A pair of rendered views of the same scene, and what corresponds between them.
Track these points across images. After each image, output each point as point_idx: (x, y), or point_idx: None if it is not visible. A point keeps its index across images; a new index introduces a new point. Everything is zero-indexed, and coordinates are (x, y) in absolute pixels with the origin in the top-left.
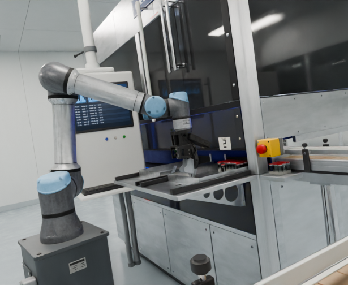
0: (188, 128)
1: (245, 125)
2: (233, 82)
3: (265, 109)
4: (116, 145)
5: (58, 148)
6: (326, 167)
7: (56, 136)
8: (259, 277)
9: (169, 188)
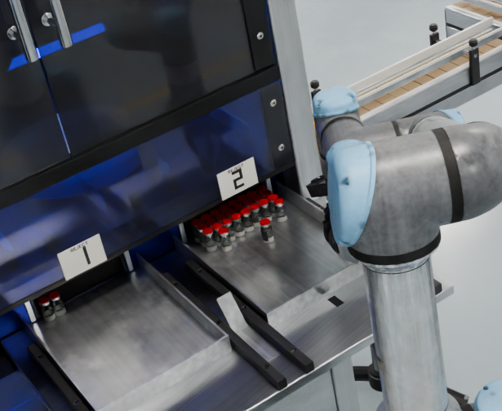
0: None
1: (296, 113)
2: (259, 29)
3: None
4: None
5: (443, 366)
6: (381, 121)
7: (438, 341)
8: (328, 379)
9: (361, 311)
